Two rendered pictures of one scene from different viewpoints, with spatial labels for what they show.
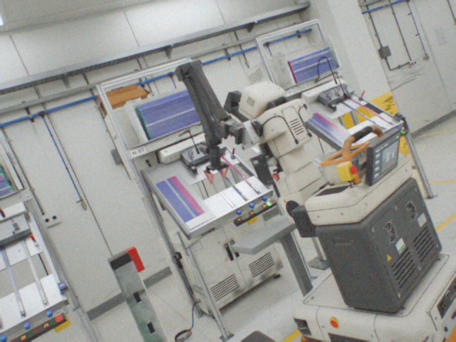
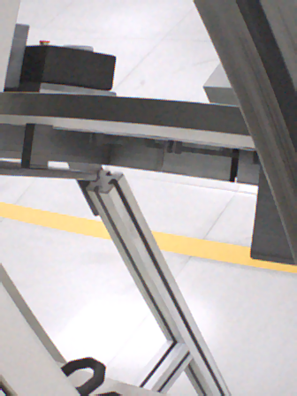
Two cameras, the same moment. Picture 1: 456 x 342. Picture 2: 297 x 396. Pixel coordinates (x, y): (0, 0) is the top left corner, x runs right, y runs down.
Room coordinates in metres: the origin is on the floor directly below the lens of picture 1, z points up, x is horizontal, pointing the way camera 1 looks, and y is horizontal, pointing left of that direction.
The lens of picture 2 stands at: (2.96, 0.86, 1.39)
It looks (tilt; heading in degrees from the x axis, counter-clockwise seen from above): 36 degrees down; 254
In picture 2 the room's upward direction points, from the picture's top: 25 degrees counter-clockwise
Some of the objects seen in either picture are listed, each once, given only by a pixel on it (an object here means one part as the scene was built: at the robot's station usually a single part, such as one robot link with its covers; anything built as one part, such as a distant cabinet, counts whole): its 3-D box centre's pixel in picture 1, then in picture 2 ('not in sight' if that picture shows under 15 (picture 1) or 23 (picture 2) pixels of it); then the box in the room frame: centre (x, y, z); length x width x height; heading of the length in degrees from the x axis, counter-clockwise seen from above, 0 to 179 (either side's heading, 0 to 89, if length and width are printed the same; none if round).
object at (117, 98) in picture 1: (136, 92); not in sight; (3.23, 0.49, 1.82); 0.68 x 0.30 x 0.20; 115
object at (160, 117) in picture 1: (172, 113); not in sight; (3.01, 0.26, 1.52); 0.51 x 0.13 x 0.27; 115
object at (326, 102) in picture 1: (343, 151); not in sight; (3.55, -1.04, 0.65); 1.01 x 0.73 x 1.29; 25
